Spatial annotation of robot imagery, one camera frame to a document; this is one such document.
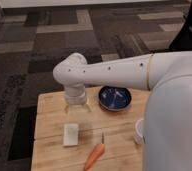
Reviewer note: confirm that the white rectangular sponge block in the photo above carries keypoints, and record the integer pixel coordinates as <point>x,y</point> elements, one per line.
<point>70,135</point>

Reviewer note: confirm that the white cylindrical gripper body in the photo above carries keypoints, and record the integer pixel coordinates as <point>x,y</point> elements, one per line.
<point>75,95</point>

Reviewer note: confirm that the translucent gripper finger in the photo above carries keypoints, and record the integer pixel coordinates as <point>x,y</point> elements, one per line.
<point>68,108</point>
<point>87,107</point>

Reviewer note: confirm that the white ceramic cup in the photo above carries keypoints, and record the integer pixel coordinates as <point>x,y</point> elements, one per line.
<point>138,134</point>

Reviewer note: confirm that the dark blue ceramic bowl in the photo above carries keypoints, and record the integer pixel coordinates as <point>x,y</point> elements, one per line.
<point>114,98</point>

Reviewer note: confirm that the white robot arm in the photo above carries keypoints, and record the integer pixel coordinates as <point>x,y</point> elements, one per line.
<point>167,131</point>

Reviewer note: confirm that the black chair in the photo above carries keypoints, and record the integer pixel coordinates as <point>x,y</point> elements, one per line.
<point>183,40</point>

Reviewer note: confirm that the orange carrot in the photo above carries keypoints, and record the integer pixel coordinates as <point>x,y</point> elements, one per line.
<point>95,154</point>

